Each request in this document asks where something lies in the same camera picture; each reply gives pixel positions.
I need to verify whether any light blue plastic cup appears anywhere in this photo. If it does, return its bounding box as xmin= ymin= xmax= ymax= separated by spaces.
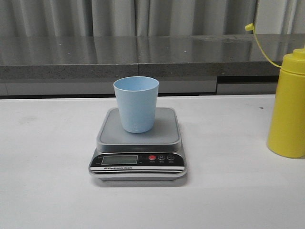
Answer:
xmin=113 ymin=76 xmax=159 ymax=133

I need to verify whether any yellow squeeze bottle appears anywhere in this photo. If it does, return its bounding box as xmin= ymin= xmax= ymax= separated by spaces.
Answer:
xmin=245 ymin=23 xmax=305 ymax=158

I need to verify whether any silver digital kitchen scale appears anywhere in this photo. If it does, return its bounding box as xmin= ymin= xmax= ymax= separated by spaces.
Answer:
xmin=89 ymin=107 xmax=187 ymax=181

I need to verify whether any grey stone counter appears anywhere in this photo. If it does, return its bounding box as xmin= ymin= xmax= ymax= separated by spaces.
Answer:
xmin=0 ymin=33 xmax=305 ymax=96

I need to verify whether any grey curtain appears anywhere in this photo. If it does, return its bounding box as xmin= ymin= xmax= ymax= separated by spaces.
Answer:
xmin=0 ymin=0 xmax=305 ymax=37

